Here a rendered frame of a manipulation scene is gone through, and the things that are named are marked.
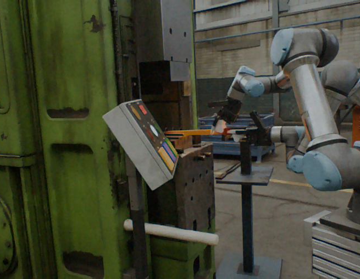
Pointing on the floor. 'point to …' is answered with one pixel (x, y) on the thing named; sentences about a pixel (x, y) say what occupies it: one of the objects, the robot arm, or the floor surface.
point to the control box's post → (138, 226)
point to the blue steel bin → (220, 146)
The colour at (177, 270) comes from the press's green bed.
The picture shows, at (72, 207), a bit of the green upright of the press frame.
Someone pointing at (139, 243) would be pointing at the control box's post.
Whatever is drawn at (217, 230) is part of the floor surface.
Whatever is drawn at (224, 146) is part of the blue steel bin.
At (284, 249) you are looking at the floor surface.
